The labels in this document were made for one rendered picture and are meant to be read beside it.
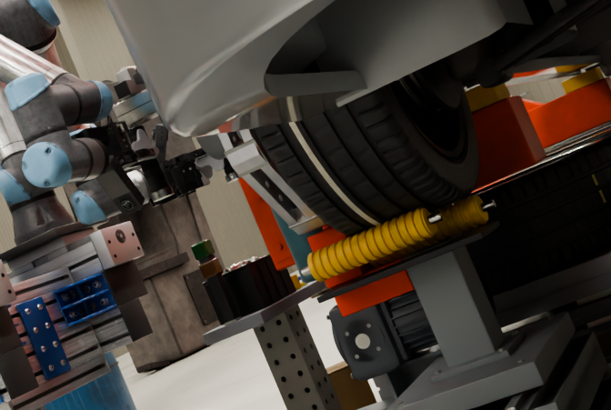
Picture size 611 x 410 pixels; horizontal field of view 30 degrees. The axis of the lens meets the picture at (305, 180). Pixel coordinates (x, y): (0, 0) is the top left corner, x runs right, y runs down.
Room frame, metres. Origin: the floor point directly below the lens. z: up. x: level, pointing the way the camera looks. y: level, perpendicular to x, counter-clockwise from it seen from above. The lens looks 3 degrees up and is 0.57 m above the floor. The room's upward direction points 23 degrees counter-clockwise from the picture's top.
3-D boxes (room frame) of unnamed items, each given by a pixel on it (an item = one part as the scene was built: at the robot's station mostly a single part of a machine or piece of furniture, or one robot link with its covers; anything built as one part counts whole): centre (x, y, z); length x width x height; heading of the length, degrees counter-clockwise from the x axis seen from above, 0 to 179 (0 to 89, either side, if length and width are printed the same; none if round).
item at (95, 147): (1.98, 0.35, 0.85); 0.08 x 0.05 x 0.08; 68
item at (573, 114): (4.45, -0.98, 0.69); 0.52 x 0.17 x 0.35; 68
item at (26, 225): (2.75, 0.63, 0.87); 0.15 x 0.15 x 0.10
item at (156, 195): (2.18, 0.27, 0.83); 0.04 x 0.04 x 0.16
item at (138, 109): (2.17, 0.24, 0.93); 0.09 x 0.05 x 0.05; 68
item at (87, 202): (2.38, 0.41, 0.81); 0.11 x 0.08 x 0.09; 113
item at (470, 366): (2.19, -0.17, 0.32); 0.40 x 0.30 x 0.28; 158
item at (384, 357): (2.49, -0.14, 0.26); 0.42 x 0.18 x 0.35; 68
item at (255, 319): (2.92, 0.22, 0.44); 0.43 x 0.17 x 0.03; 158
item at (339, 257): (2.10, -0.06, 0.51); 0.29 x 0.06 x 0.06; 68
